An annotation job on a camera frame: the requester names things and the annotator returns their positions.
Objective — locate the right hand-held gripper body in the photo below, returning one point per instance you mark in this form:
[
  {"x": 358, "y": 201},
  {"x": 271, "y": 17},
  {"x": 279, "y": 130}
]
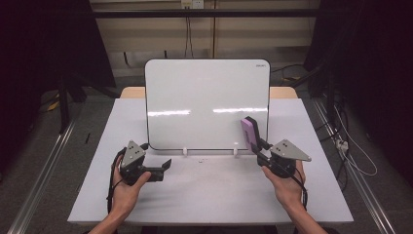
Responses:
[{"x": 287, "y": 152}]

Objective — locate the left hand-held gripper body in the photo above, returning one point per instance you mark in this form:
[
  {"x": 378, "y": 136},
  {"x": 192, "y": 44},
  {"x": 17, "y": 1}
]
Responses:
[{"x": 131, "y": 156}]

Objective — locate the purple whiteboard eraser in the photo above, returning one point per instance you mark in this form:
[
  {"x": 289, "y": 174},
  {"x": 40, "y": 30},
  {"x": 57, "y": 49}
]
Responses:
[{"x": 247, "y": 131}]

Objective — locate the white whiteboard with black rim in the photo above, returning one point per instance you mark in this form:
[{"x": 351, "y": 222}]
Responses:
[{"x": 207, "y": 97}]

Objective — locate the person's right hand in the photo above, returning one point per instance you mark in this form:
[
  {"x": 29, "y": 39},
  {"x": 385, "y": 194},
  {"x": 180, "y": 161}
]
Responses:
[{"x": 289, "y": 190}]

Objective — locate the person's left hand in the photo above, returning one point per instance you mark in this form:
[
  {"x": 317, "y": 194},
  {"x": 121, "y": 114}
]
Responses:
[{"x": 125, "y": 195}]

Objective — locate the white whiteboard stand foot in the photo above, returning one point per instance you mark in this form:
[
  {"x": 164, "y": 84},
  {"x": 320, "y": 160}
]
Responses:
[
  {"x": 185, "y": 151},
  {"x": 236, "y": 152}
]

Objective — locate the small black floor object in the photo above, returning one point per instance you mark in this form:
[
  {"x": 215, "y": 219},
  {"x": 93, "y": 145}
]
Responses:
[{"x": 87, "y": 138}]

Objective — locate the black metal stand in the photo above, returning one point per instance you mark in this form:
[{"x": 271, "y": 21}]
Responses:
[{"x": 64, "y": 104}]

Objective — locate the black curtain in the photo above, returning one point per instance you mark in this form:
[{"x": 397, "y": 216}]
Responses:
[
  {"x": 45, "y": 42},
  {"x": 370, "y": 48}
]

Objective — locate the black horizontal metal bar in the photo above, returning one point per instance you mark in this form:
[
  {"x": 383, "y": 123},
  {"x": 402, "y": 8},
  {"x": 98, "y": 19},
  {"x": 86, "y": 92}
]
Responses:
[{"x": 207, "y": 13}]

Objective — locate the aluminium floor rail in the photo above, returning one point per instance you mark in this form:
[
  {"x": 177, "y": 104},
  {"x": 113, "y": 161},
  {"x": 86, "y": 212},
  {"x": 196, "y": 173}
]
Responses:
[
  {"x": 360, "y": 182},
  {"x": 42, "y": 175}
]

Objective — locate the white wall socket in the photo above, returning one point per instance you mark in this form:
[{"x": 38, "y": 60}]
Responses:
[{"x": 192, "y": 4}]

